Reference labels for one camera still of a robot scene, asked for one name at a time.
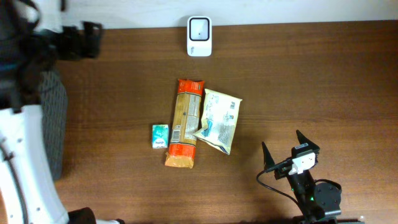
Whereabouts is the grey plastic mesh basket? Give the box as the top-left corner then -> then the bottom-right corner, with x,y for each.
39,69 -> 68,180

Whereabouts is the white barcode scanner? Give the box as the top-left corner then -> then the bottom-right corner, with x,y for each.
187,16 -> 213,57

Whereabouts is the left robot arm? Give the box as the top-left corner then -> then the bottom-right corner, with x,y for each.
1,0 -> 103,223

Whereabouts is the cream snack bag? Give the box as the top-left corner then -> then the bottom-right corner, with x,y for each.
193,88 -> 242,155

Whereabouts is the orange spaghetti packet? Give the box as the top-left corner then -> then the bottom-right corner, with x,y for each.
165,80 -> 205,169

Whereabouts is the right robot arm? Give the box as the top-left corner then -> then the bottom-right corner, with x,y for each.
256,130 -> 342,223

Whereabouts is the teal tissue pack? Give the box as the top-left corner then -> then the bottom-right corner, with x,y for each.
152,124 -> 169,149

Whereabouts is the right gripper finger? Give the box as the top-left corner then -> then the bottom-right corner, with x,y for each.
296,129 -> 320,151
262,142 -> 275,170

